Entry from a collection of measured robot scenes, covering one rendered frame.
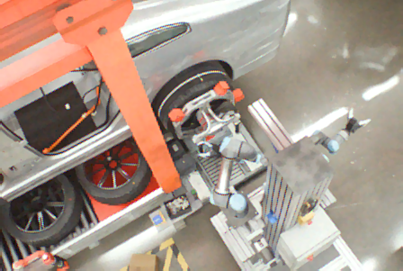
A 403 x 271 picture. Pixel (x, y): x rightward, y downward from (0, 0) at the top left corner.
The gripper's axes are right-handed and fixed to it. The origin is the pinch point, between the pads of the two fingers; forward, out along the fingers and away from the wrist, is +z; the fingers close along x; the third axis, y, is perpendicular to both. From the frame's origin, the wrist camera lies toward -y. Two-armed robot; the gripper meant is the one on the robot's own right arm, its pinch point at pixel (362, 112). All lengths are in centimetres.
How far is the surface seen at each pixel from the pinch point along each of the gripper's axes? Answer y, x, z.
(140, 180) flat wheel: 58, -118, -137
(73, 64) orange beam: -153, -68, -140
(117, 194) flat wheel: 57, -124, -159
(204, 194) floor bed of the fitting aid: 105, -87, -101
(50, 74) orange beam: -154, -71, -150
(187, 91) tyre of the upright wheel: -8, -109, -69
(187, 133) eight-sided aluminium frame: 40, -109, -83
